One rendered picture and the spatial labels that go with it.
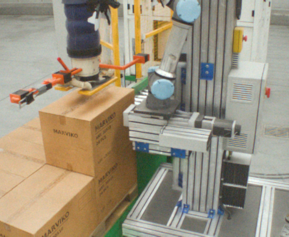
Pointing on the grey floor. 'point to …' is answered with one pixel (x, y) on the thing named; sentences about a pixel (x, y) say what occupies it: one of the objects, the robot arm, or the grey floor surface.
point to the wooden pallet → (115, 213)
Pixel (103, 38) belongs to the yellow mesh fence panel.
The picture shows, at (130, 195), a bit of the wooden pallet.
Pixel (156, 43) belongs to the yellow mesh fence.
